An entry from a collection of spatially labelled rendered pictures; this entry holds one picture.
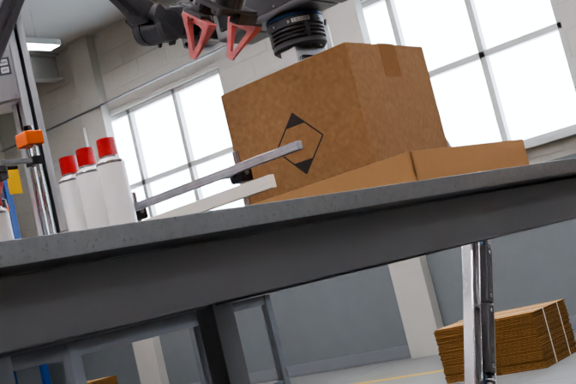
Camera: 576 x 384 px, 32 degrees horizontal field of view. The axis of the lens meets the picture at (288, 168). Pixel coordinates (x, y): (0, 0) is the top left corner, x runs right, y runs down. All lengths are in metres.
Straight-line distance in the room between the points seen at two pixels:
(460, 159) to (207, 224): 0.47
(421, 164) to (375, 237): 0.13
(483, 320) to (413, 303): 5.41
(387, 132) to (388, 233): 0.56
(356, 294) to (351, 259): 7.26
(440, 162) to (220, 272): 0.39
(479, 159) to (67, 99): 9.56
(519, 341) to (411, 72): 4.15
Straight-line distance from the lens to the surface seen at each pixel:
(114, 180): 1.80
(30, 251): 0.79
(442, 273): 7.86
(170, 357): 9.95
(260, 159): 1.59
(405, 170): 1.20
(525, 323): 5.80
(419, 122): 1.78
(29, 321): 0.83
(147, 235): 0.86
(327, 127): 1.69
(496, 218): 1.33
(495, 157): 1.34
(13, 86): 2.30
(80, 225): 1.90
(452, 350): 6.03
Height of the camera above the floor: 0.74
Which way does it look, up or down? 7 degrees up
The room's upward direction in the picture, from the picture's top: 14 degrees counter-clockwise
